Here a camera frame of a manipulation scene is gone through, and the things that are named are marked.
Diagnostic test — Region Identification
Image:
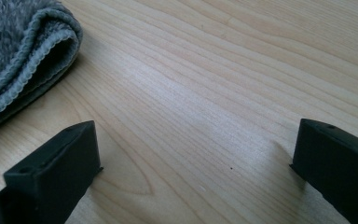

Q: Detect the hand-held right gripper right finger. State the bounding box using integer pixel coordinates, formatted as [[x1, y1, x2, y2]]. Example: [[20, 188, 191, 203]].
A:
[[289, 118, 358, 224]]

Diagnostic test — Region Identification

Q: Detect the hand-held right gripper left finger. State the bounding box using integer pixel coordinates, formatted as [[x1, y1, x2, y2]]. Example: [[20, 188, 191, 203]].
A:
[[0, 119, 104, 224]]

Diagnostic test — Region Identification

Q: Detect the grey fluffy cloth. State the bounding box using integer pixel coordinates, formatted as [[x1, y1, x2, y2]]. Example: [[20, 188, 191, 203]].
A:
[[0, 0, 84, 136]]

